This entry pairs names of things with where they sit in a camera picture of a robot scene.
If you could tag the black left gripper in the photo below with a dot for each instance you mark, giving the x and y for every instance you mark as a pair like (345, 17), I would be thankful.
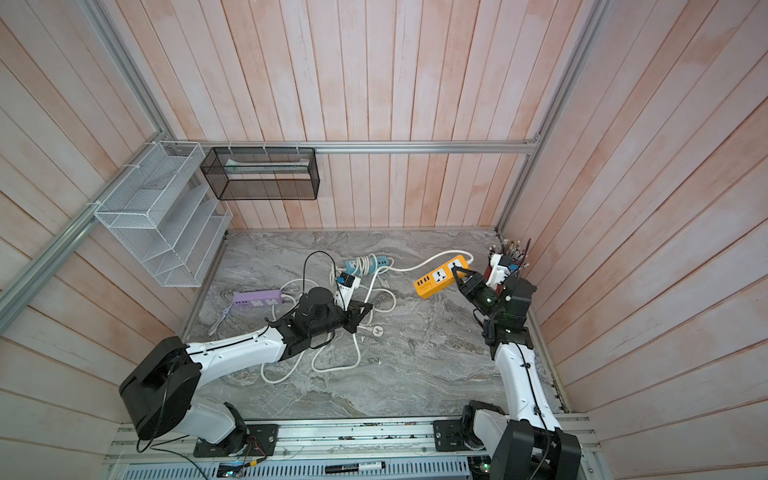
(353, 314)

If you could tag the purple power strip with cord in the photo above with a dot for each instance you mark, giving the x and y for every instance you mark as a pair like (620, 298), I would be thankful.
(265, 298)

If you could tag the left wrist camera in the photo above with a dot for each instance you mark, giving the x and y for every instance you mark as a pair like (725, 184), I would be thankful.
(346, 285)

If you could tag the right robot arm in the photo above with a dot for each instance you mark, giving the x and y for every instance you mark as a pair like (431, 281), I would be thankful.
(525, 440)

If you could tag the teal power strip with cord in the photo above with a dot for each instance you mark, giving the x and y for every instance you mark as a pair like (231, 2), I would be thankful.
(362, 266)

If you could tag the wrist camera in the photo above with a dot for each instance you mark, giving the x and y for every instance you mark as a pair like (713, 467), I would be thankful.
(495, 281)
(346, 285)

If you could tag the black mesh basket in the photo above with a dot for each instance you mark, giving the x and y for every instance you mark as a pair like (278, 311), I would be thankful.
(262, 173)

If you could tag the white wire mesh shelf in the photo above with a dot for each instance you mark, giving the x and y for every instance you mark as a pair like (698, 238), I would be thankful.
(172, 228)

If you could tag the blue white pen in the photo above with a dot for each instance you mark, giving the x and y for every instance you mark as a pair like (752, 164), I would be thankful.
(225, 314)

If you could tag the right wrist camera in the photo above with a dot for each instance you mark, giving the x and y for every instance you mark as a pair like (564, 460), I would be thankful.
(495, 281)

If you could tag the bundle of coloured pencils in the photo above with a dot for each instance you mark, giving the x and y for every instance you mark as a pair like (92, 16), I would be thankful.
(513, 248)

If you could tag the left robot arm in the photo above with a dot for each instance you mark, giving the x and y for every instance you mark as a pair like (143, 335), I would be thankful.
(160, 393)

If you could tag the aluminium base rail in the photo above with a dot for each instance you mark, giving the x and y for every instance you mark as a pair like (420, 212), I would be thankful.
(387, 448)

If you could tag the orange power strip with cord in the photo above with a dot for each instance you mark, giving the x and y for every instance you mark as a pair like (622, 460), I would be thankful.
(425, 286)

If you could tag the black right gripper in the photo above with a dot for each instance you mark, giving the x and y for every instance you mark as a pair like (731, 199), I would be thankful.
(476, 286)

